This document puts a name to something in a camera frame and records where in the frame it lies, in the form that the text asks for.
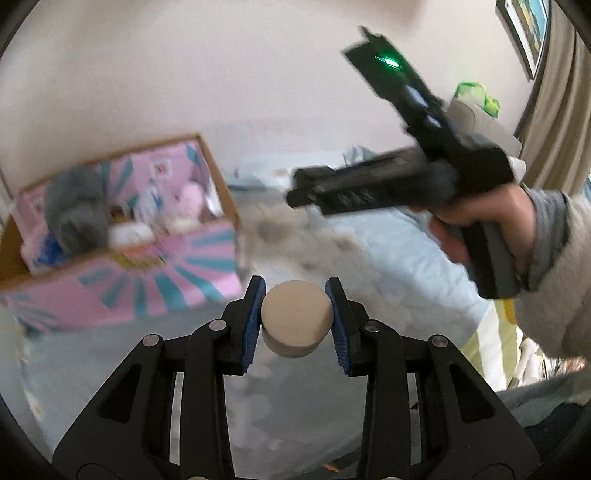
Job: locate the pink plush toy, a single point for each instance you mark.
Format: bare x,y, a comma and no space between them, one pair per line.
189,201

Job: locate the beige armchair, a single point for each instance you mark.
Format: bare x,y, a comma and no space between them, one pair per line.
480,124

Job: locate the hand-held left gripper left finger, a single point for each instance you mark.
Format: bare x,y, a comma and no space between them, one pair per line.
254,318

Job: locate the beige round jar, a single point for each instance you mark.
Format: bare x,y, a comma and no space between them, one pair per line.
295,314

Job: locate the person's right hand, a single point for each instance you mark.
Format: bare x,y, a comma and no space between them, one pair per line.
498,207

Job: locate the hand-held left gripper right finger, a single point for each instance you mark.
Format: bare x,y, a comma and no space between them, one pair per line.
337,323

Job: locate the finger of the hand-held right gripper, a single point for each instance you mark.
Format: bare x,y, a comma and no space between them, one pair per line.
351,168
341,201

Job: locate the beige curtain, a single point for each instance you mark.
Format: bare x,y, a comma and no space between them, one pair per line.
563,115

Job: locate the green plastic bag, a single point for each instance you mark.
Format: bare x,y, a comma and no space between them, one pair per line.
478,97

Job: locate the grey plush toy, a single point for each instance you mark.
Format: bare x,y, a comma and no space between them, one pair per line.
78,212

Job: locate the light blue bed sheet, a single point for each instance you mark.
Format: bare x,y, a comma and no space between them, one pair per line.
392,286

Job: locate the cardboard box with pink print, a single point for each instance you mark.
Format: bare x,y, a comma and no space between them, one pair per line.
184,277

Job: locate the framed wall picture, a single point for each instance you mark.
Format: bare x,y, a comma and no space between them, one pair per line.
526,32

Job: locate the person's right forearm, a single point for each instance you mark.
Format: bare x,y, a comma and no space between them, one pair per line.
558,277

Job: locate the yellow cloth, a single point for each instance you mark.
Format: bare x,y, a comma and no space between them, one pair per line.
489,350

